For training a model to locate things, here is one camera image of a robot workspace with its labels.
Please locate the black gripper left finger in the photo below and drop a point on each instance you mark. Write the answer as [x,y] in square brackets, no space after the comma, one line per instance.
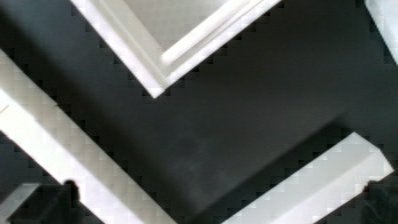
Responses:
[41,204]

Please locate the white cabinet body box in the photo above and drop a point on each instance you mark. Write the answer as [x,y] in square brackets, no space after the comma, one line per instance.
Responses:
[166,33]

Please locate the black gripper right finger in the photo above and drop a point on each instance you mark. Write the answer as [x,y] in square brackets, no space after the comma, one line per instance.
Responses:
[381,204]

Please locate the white front fence rail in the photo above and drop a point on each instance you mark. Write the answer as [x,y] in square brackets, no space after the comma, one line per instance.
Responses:
[45,133]

